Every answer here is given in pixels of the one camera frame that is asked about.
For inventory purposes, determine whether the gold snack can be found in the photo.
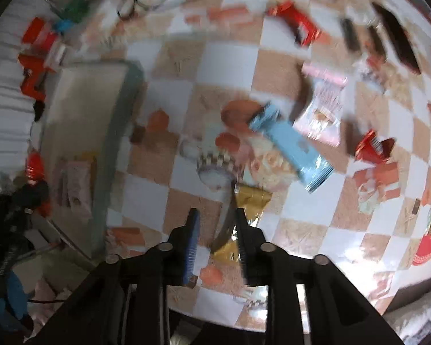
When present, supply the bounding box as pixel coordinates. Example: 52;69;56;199
211;183;272;265

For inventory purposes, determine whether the light blue snack bar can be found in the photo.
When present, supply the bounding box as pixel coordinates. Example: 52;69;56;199
248;103;334;193

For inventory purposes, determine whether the pink crispy cranberry packet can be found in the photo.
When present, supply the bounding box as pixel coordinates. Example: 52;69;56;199
293;62;348;147

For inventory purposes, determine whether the red candy wrapper snack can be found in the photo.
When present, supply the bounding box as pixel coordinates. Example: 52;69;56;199
355;129;396;165

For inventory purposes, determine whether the red foil snack packet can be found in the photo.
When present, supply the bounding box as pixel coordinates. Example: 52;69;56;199
266;0;322;47

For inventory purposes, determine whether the black slipper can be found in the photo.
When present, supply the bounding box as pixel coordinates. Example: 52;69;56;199
33;101;45;122

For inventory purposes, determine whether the white cardboard box tray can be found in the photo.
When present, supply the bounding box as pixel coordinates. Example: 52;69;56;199
40;60;144;258

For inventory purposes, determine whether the patterned checkered tablecloth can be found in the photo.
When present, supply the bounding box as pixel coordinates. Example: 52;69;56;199
82;0;431;330

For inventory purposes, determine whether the red plastic bucket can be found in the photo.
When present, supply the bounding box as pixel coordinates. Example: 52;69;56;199
22;16;60;52

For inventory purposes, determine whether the blue plastic bowl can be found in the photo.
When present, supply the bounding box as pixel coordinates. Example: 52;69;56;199
53;20;74;34

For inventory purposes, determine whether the green plastic basket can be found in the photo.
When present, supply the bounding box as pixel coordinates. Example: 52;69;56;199
61;0;90;23

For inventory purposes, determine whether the dark brown snack bar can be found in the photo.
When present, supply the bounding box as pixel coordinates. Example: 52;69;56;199
372;2;421;75

